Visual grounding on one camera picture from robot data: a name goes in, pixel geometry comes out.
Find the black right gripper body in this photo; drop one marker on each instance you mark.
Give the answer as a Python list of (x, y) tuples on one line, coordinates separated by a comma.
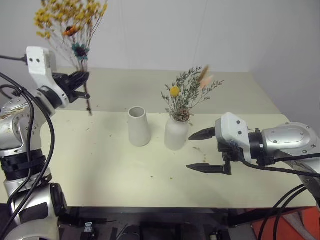
[(233, 153)]

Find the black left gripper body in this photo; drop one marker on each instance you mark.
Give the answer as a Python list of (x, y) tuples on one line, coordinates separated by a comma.
[(63, 81)]

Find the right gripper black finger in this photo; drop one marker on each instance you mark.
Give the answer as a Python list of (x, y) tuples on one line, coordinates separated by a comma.
[(210, 168), (203, 134)]

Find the yellow dried flower bouquet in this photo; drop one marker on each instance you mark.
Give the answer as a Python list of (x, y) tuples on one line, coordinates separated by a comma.
[(75, 27)]

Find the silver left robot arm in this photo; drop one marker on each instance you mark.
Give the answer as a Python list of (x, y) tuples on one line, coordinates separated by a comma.
[(15, 125)]

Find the green dried flower bouquet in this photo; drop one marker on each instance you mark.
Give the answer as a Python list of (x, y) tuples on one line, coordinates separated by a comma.
[(185, 100)]

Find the round white vase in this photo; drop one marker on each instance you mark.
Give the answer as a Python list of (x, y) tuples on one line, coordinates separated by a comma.
[(176, 135)]

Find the tall conical white vase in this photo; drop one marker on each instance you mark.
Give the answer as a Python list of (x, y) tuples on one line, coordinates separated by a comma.
[(138, 130)]

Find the orange red box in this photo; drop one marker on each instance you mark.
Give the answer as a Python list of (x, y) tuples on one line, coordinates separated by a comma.
[(295, 225)]

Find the dark rounded shape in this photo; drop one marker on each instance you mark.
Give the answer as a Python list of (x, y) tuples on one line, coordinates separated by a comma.
[(131, 233)]

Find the small metal clip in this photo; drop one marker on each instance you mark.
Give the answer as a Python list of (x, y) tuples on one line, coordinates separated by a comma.
[(88, 227)]

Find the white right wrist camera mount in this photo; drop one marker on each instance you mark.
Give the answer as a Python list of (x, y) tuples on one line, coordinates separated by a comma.
[(231, 130)]

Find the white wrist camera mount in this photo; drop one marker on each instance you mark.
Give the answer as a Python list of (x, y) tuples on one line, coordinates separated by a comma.
[(37, 67), (231, 130)]

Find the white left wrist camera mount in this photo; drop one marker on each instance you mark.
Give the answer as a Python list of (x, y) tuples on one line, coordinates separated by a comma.
[(37, 67)]

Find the black frame under table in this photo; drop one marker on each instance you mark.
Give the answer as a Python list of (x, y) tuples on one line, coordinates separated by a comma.
[(162, 220)]

